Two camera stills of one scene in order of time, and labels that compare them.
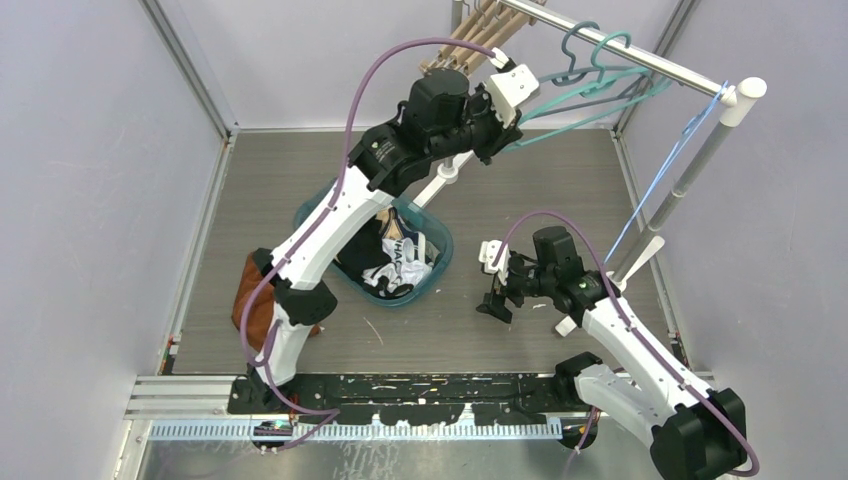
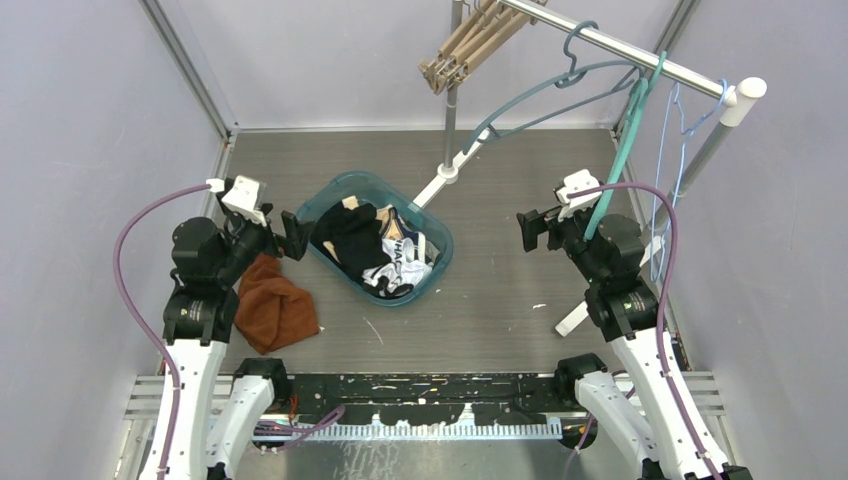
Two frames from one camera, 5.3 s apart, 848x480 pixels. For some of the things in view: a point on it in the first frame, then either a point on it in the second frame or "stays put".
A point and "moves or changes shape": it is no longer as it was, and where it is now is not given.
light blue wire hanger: [682, 143] moves or changes shape
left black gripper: [502, 136] -> [296, 233]
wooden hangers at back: [490, 24] stays put
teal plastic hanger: [573, 76] -> [633, 100]
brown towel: [261, 314] stays put
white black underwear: [405, 268] stays put
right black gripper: [494, 304] -> [535, 223]
